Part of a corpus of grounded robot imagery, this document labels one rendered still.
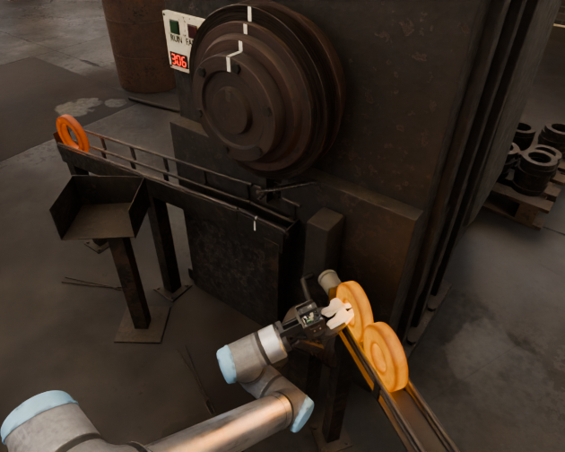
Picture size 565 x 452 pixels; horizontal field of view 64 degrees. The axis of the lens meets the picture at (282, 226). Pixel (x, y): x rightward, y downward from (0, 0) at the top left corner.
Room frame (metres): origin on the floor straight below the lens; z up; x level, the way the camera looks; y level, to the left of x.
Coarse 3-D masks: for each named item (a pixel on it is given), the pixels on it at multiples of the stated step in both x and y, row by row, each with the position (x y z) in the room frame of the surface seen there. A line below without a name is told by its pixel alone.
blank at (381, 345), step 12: (372, 324) 0.67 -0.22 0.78; (384, 324) 0.66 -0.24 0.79; (372, 336) 0.65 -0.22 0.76; (384, 336) 0.62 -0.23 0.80; (396, 336) 0.62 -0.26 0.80; (372, 348) 0.65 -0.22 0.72; (384, 348) 0.61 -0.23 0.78; (396, 348) 0.59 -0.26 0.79; (372, 360) 0.63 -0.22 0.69; (384, 360) 0.63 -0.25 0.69; (396, 360) 0.57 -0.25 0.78; (384, 372) 0.59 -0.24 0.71; (396, 372) 0.55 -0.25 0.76; (396, 384) 0.54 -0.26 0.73
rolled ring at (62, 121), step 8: (56, 120) 1.83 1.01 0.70; (64, 120) 1.79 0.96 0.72; (72, 120) 1.78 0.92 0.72; (56, 128) 1.85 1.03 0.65; (64, 128) 1.84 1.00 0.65; (72, 128) 1.77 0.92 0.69; (80, 128) 1.77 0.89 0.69; (64, 136) 1.83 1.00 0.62; (80, 136) 1.74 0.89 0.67; (72, 144) 1.82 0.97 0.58; (80, 144) 1.75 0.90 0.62; (88, 144) 1.76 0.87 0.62; (80, 152) 1.76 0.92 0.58
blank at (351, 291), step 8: (344, 288) 0.80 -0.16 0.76; (352, 288) 0.78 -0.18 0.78; (360, 288) 0.78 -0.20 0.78; (336, 296) 0.83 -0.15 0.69; (344, 296) 0.79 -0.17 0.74; (352, 296) 0.76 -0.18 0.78; (360, 296) 0.75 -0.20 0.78; (352, 304) 0.75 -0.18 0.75; (360, 304) 0.73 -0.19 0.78; (368, 304) 0.74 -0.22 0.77; (360, 312) 0.72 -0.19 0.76; (368, 312) 0.72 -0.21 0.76; (352, 320) 0.76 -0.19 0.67; (360, 320) 0.71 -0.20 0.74; (368, 320) 0.71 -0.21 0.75; (352, 328) 0.73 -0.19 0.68; (360, 328) 0.70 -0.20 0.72; (360, 336) 0.70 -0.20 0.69
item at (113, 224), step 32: (64, 192) 1.27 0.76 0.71; (96, 192) 1.36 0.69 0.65; (128, 192) 1.36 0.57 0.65; (64, 224) 1.20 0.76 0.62; (96, 224) 1.24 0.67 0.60; (128, 224) 1.23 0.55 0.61; (128, 256) 1.24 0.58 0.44; (128, 288) 1.23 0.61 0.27; (128, 320) 1.27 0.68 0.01; (160, 320) 1.28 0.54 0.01
